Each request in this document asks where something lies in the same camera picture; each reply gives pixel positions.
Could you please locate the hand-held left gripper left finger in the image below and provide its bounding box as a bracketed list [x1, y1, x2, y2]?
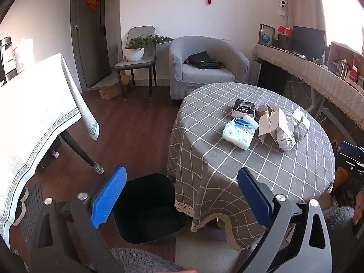
[28, 165, 127, 273]

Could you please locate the grey door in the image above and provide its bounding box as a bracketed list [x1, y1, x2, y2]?
[71, 0, 110, 91]

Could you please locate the crumpled white paper bag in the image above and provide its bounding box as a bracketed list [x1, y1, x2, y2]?
[274, 112, 298, 152]

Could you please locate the black trash bin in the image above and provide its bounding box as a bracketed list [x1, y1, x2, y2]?
[112, 173, 192, 244]

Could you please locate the small white carton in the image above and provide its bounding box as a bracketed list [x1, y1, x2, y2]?
[291, 108, 311, 140]

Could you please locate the black monitor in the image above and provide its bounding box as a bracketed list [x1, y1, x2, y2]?
[292, 26, 325, 57]

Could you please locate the dark wooden box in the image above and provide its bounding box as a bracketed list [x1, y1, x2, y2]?
[277, 34, 292, 49]

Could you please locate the black chair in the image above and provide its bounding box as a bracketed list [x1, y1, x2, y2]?
[0, 36, 18, 87]

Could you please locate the white blue wet wipes pack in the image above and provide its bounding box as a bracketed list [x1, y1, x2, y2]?
[222, 116, 259, 150]

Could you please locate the potted green plant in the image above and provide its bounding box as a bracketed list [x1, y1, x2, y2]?
[124, 34, 173, 62]

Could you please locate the wooden bookshelf with books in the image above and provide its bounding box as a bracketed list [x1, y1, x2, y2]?
[327, 41, 364, 91]

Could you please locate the white metal rack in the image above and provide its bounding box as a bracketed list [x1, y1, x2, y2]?
[284, 77, 336, 123]

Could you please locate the wooden picture frame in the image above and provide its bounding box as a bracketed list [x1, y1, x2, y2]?
[259, 23, 276, 47]

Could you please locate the grey armchair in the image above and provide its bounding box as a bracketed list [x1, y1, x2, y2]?
[169, 36, 250, 101]

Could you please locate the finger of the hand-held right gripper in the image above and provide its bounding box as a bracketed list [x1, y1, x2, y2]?
[338, 141, 364, 156]

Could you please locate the black bag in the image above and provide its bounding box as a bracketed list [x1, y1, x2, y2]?
[184, 51, 224, 70]

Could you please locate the cardboard box on floor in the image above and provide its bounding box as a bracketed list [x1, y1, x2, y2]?
[99, 74, 131, 101]

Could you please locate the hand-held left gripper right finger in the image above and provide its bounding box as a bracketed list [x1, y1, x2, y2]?
[237, 167, 333, 273]

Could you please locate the black tissue pack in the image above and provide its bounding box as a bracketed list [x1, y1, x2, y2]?
[232, 99, 255, 118]

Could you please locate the white panel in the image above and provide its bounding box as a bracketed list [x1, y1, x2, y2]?
[250, 61, 263, 84]

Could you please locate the white jug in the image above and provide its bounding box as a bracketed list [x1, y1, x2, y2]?
[13, 38, 35, 73]

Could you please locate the grey checked tablecloth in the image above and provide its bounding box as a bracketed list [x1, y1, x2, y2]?
[167, 82, 336, 251]

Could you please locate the grey dining chair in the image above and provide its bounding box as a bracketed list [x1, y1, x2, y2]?
[114, 26, 158, 103]

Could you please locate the opened cardboard box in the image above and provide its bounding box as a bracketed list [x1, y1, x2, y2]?
[258, 104, 286, 144]

